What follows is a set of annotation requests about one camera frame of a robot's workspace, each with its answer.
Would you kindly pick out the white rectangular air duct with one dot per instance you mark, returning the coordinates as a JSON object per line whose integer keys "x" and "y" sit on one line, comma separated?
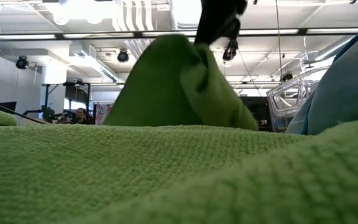
{"x": 104, "y": 70}

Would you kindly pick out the clear plastic basket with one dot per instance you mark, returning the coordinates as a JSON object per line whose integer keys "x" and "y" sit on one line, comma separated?
{"x": 283, "y": 90}

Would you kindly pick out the silver ventilation duct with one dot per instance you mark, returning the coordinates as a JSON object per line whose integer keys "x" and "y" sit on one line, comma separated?
{"x": 182, "y": 12}
{"x": 331, "y": 49}

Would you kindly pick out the white ceiling pipes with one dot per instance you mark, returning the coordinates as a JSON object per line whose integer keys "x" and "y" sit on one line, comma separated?
{"x": 135, "y": 18}

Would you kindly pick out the black ceiling spotlight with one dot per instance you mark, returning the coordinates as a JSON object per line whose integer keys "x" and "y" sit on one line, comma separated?
{"x": 22, "y": 62}
{"x": 287, "y": 76}
{"x": 123, "y": 56}

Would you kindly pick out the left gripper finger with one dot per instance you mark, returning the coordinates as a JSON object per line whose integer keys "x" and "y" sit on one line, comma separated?
{"x": 204, "y": 38}

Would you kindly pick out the black station frame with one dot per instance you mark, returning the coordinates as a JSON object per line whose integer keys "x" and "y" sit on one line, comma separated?
{"x": 88, "y": 99}

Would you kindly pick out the floral patterned cloth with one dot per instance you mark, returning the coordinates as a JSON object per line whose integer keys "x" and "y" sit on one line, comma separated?
{"x": 102, "y": 112}

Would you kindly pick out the seated person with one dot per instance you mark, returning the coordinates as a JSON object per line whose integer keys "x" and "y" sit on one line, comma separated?
{"x": 81, "y": 115}

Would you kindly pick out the light blue microfiber towel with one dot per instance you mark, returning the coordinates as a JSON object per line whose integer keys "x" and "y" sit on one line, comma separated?
{"x": 346, "y": 87}

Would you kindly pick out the black cabinet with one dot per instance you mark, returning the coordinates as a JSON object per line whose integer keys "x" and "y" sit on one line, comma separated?
{"x": 256, "y": 109}

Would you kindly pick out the black beam with light strips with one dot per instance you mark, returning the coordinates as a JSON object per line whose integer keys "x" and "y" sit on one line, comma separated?
{"x": 73, "y": 33}

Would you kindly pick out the dark monitor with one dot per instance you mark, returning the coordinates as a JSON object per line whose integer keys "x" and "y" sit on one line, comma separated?
{"x": 6, "y": 105}

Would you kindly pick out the black hanging camera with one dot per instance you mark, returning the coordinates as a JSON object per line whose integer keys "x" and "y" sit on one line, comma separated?
{"x": 230, "y": 53}

